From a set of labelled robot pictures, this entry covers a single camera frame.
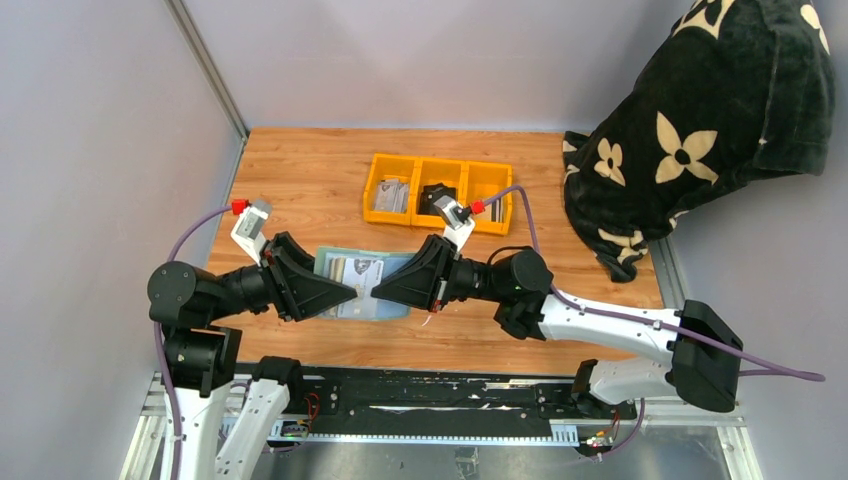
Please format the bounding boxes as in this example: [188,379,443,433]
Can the striped beige cards in bin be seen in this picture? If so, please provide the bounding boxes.
[483,198,504,223]

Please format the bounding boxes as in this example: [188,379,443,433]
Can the mint green leather card holder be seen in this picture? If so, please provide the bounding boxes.
[313,246,414,321]

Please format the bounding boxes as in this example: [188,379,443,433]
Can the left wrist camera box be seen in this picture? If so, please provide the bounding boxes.
[230,199,272,265]

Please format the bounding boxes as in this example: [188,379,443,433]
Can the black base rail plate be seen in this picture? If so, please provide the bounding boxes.
[267,366,639,448]

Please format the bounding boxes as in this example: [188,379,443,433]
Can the aluminium frame post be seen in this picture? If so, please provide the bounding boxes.
[164,0,250,144]

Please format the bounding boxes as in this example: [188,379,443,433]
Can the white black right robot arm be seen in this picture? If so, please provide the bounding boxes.
[372,235,743,418]

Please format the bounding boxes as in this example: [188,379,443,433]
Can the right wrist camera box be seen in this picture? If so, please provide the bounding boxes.
[433,195,476,252]

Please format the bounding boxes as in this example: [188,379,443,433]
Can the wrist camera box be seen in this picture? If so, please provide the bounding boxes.
[230,199,272,265]
[433,195,476,252]

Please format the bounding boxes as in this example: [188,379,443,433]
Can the white silver credit card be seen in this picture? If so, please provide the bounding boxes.
[336,257,384,320]

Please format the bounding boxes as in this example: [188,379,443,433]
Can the yellow middle plastic bin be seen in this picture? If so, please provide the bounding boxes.
[411,157,468,228]

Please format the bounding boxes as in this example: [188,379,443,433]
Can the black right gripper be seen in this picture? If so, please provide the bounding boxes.
[371,234,509,314]

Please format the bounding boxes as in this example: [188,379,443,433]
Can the yellow left plastic bin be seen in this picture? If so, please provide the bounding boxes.
[362,153,422,226]

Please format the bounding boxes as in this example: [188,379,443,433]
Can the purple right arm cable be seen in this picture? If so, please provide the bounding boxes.
[482,185,827,384]

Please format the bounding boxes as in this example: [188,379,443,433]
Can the black floral blanket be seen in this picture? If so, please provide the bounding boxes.
[562,1,836,283]

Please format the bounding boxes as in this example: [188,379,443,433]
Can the silver cards in bin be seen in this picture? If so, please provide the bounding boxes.
[373,178,409,214]

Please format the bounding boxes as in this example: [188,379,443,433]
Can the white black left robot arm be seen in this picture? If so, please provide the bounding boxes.
[147,233,356,479]

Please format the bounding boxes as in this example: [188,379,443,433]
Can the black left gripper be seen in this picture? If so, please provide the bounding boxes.
[209,229,358,319]

